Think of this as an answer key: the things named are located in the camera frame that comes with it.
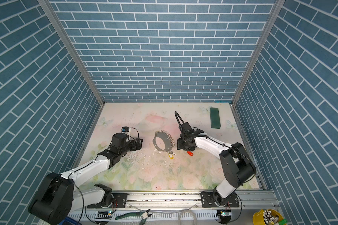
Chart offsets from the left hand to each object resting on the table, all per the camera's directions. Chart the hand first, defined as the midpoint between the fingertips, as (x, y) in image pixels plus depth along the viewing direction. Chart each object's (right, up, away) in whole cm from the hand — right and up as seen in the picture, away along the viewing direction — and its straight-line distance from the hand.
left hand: (138, 140), depth 89 cm
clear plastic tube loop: (+34, -35, -20) cm, 53 cm away
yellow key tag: (+22, -11, +1) cm, 24 cm away
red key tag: (+34, -9, +2) cm, 35 cm away
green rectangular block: (+56, +14, +21) cm, 61 cm away
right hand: (+27, -4, +1) cm, 27 cm away
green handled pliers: (+9, -34, -20) cm, 40 cm away
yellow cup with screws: (+63, -25, -33) cm, 75 cm away
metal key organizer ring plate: (+20, -3, +8) cm, 21 cm away
